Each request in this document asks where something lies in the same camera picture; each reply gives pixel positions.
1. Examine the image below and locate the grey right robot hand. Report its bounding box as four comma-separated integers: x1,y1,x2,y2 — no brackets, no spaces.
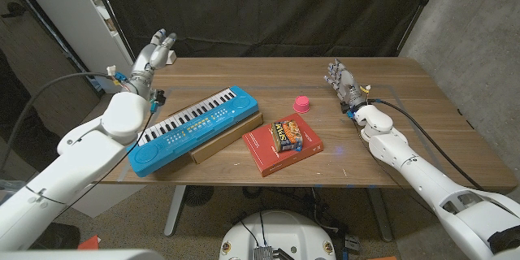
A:
323,58,369,113

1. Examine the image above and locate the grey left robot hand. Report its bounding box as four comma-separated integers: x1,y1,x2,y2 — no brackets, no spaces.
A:
128,28,179,99

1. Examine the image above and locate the blue toy keyboard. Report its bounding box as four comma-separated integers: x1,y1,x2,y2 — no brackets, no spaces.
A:
128,85,260,179

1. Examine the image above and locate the pink cup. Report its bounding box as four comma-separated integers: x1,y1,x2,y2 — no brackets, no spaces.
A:
292,96,310,115

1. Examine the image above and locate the spam can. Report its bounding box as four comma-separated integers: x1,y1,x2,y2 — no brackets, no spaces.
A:
270,120,304,154

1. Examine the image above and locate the red book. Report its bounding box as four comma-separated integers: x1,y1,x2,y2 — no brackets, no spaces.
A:
242,113,324,179

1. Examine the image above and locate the cardboard packing box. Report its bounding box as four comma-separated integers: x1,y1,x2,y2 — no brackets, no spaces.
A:
168,87,264,165

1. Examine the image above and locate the white floor box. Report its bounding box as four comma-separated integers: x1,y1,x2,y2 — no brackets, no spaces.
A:
71,182,147,219

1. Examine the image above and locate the black backdrop stand pole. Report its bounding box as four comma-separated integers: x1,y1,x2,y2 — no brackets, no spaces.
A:
396,0,444,54
85,0,140,71

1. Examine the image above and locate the white cabinet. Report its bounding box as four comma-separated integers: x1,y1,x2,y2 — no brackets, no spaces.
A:
11,0,137,94

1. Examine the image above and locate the black backdrop cloth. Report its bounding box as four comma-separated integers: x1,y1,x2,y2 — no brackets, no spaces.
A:
93,0,442,70

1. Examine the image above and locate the white table leg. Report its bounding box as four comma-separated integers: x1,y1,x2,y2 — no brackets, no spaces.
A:
367,188,394,244
163,185,187,238

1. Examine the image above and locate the round black floor fan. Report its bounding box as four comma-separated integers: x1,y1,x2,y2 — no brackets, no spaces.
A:
184,186,215,208

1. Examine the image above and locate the person in dark clothes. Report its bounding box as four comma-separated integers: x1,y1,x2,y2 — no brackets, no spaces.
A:
0,48,62,174

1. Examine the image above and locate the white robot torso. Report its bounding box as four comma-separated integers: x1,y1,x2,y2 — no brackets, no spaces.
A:
219,210,337,260

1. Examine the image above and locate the orange paper on floor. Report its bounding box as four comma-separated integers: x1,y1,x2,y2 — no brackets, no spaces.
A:
76,234,101,251

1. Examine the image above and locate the black bag on floor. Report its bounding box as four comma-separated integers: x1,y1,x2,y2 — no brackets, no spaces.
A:
31,222,81,251

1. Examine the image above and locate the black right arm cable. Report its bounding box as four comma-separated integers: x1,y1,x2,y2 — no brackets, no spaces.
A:
367,97,485,192

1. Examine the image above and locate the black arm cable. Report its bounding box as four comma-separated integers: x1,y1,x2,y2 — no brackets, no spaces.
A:
367,97,485,192
0,71,119,171

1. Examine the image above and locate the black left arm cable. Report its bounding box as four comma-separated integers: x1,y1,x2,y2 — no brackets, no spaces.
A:
0,71,119,171

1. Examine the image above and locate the black door handle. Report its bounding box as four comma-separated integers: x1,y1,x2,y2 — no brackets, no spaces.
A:
1,2,26,19

